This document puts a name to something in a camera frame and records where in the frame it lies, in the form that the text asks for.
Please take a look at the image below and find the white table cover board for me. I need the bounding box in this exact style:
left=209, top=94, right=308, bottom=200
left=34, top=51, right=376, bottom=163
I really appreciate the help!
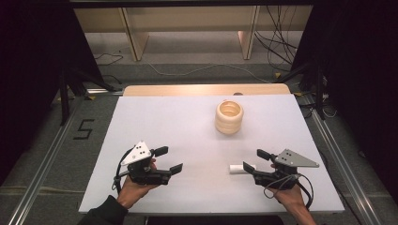
left=78, top=94, right=345, bottom=216

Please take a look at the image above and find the person's left hand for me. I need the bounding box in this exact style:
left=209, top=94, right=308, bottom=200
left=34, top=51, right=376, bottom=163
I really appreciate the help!
left=115, top=157, right=160, bottom=210

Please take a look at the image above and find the ribbed wooden cup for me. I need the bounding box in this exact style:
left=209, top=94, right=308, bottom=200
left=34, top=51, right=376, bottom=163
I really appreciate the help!
left=214, top=99, right=245, bottom=136

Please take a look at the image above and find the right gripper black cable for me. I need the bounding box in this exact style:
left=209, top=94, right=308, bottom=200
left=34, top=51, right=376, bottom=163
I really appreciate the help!
left=262, top=172, right=314, bottom=210

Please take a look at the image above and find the wooden table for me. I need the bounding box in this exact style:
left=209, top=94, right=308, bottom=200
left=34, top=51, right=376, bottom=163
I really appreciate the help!
left=122, top=82, right=292, bottom=98

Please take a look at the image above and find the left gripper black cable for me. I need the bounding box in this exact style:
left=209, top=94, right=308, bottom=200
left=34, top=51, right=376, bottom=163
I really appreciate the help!
left=111, top=147, right=133, bottom=195

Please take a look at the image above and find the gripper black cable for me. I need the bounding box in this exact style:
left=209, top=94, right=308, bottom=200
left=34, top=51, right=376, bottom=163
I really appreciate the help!
left=111, top=147, right=133, bottom=195
left=262, top=172, right=314, bottom=210

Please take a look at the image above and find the person's right hand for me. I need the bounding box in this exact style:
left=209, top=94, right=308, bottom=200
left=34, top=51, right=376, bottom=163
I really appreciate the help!
left=268, top=163, right=307, bottom=216

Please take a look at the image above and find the black curtain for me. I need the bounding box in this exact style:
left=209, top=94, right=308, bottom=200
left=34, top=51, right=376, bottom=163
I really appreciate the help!
left=0, top=0, right=105, bottom=186
left=290, top=0, right=398, bottom=196

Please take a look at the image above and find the bundle of black cables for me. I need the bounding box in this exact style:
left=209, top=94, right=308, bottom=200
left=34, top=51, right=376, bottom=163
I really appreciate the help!
left=253, top=5, right=299, bottom=72

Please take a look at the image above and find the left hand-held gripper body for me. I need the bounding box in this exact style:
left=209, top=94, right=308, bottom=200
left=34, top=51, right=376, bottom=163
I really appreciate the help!
left=120, top=141, right=173, bottom=186

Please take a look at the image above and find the small white cylinder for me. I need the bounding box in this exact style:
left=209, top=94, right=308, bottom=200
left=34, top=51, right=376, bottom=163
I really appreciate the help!
left=229, top=163, right=257, bottom=175

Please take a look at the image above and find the white floor cable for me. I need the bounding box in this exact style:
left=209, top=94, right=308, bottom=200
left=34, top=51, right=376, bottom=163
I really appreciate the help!
left=144, top=59, right=271, bottom=84

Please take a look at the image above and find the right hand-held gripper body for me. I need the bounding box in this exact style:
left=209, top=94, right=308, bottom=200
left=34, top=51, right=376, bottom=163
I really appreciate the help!
left=253, top=148, right=320, bottom=190

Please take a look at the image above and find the light wooden furniture frame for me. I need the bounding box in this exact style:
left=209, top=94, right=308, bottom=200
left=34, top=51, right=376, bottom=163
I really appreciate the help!
left=73, top=5, right=314, bottom=62

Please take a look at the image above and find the aluminium rail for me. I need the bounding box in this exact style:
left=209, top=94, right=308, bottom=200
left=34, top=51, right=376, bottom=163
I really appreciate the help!
left=7, top=98, right=83, bottom=225
left=304, top=95, right=383, bottom=225

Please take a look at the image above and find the black stand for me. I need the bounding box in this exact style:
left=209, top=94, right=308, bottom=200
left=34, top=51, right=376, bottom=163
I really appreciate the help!
left=57, top=64, right=117, bottom=127
left=276, top=59, right=329, bottom=113

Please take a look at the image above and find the thin black floor cable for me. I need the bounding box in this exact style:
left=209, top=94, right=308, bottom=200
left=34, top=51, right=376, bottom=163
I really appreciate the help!
left=93, top=52, right=125, bottom=67

